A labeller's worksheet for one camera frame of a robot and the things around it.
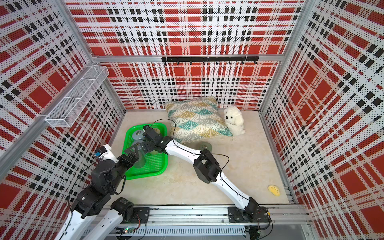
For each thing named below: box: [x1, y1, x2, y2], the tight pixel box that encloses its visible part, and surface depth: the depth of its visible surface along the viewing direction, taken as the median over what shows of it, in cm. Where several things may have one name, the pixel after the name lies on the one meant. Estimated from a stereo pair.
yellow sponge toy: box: [267, 184, 281, 197], surface depth 82 cm
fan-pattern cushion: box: [165, 96, 234, 145], surface depth 96 cm
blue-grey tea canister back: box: [132, 129, 144, 140], surface depth 98 cm
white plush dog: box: [224, 105, 246, 137], surface depth 95 cm
